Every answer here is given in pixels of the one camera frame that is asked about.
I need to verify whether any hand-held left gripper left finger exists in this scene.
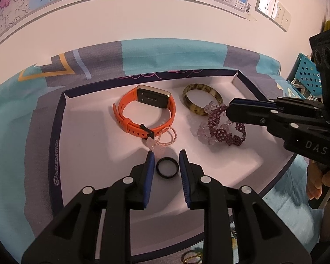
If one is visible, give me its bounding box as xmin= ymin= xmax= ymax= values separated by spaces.
xmin=21 ymin=151 xmax=156 ymax=264

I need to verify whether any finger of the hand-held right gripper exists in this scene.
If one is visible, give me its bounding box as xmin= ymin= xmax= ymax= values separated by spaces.
xmin=227 ymin=107 xmax=330 ymax=141
xmin=228 ymin=97 xmax=327 ymax=118

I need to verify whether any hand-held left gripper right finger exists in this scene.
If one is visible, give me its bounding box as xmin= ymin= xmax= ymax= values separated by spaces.
xmin=179 ymin=149 xmax=312 ymax=264

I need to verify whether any black ring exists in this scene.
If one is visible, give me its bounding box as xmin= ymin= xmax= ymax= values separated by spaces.
xmin=156 ymin=157 xmax=179 ymax=179

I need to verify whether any purple beaded crystal bracelet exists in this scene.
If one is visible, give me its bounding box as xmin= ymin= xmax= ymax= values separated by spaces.
xmin=191 ymin=102 xmax=247 ymax=147

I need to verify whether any pink bead bracelet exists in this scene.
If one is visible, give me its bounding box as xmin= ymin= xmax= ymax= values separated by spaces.
xmin=146 ymin=127 xmax=178 ymax=153

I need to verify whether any tortoiseshell bangle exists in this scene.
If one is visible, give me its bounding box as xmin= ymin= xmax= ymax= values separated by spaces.
xmin=182 ymin=83 xmax=223 ymax=115

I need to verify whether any orange smartwatch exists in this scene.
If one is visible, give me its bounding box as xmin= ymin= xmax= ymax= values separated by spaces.
xmin=113 ymin=85 xmax=177 ymax=139

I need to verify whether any blue perforated plastic basket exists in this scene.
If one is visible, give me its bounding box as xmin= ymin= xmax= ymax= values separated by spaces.
xmin=287 ymin=53 xmax=323 ymax=101

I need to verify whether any teal grey printed tablecloth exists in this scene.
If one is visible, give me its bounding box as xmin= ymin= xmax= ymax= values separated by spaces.
xmin=0 ymin=40 xmax=330 ymax=264

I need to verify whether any white wall socket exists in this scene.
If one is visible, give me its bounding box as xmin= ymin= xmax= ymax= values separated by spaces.
xmin=255 ymin=0 xmax=275 ymax=20
xmin=272 ymin=0 xmax=285 ymax=25

